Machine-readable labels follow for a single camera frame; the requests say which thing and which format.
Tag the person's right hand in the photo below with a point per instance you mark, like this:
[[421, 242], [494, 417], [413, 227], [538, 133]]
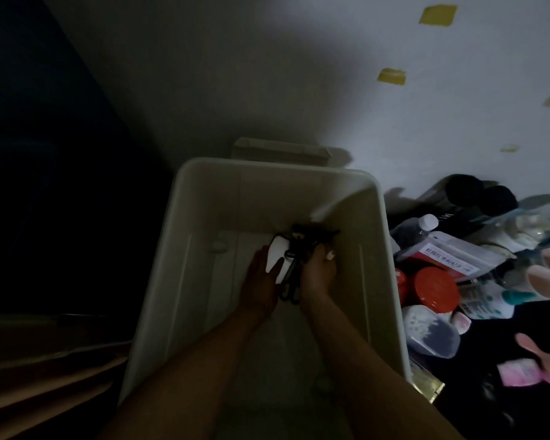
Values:
[[318, 277]]

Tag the person's left hand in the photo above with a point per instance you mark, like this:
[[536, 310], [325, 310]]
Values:
[[259, 288]]

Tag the phone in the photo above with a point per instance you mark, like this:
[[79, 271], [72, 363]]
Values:
[[277, 252]]

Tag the red heart shaped tin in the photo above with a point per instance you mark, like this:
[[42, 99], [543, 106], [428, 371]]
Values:
[[401, 288]]

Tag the white plastic storage bin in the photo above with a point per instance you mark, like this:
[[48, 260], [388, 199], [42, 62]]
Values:
[[238, 197]]

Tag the orange red round jar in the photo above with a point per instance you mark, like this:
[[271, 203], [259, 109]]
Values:
[[435, 290]]

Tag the clear bottle white cap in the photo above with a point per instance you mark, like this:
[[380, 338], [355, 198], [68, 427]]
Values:
[[426, 222]]

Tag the clear cotton swab box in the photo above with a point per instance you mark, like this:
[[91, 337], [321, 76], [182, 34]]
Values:
[[431, 332]]

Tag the zip pouch red label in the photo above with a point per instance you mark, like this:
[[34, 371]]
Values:
[[449, 258]]

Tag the pink white small bottle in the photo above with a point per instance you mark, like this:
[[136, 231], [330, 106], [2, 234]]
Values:
[[460, 323]]

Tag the gold foil packet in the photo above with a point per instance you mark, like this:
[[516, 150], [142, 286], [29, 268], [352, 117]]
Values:
[[428, 384]]

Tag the white lotion bottle teal cap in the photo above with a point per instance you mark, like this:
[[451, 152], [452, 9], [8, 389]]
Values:
[[486, 302]]

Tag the cream plush covered bottle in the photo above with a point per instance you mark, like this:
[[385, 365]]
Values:
[[522, 229]]

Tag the pink tissue pack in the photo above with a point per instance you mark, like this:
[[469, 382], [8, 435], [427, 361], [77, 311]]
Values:
[[520, 373]]

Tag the person's right forearm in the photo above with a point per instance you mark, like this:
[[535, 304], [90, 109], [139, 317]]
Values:
[[371, 384]]

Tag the person's left forearm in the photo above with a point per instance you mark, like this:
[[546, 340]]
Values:
[[188, 384]]

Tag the black table countertop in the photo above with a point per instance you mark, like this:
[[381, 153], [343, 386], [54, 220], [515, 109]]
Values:
[[476, 407]]

